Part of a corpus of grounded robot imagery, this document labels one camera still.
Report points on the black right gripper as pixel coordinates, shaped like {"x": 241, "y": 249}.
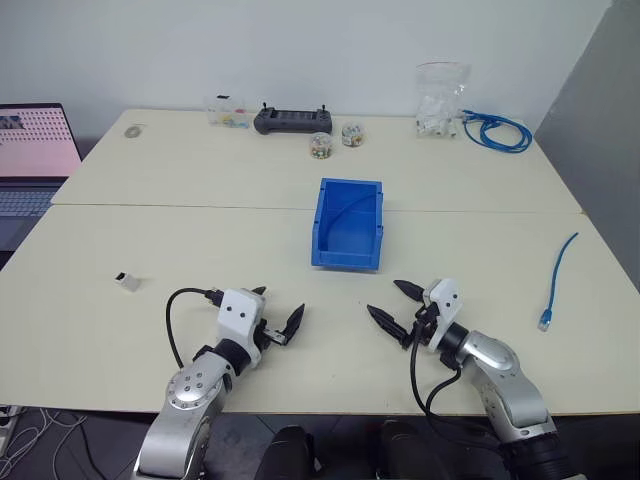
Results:
{"x": 423, "y": 327}

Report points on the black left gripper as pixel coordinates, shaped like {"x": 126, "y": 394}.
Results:
{"x": 271, "y": 336}

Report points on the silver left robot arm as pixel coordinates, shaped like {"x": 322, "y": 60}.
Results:
{"x": 195, "y": 385}

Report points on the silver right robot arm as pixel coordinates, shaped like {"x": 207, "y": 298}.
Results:
{"x": 505, "y": 370}

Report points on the blue plastic bin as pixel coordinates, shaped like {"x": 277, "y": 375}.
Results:
{"x": 330, "y": 255}

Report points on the dark rounded shape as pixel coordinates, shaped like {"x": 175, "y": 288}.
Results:
{"x": 290, "y": 455}

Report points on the small white connector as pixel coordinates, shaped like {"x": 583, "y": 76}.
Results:
{"x": 127, "y": 281}

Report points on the clear jar of colourful beads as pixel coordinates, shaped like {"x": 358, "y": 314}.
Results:
{"x": 352, "y": 135}
{"x": 321, "y": 146}

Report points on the dark grey handheld controller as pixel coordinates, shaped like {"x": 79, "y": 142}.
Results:
{"x": 292, "y": 121}

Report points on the clear box with colourful bits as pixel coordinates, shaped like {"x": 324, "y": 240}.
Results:
{"x": 227, "y": 114}

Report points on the clear bag of white connectors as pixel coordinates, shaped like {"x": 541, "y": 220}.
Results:
{"x": 440, "y": 110}

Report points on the small clear tape roll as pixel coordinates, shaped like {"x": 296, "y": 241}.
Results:
{"x": 133, "y": 131}

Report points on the grey laptop with pink screen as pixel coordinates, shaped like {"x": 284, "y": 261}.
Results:
{"x": 35, "y": 145}

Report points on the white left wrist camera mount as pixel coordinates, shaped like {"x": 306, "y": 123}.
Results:
{"x": 239, "y": 315}

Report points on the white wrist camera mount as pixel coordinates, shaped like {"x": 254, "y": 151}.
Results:
{"x": 446, "y": 300}
{"x": 239, "y": 315}

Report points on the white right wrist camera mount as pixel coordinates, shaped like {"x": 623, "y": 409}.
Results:
{"x": 446, "y": 300}

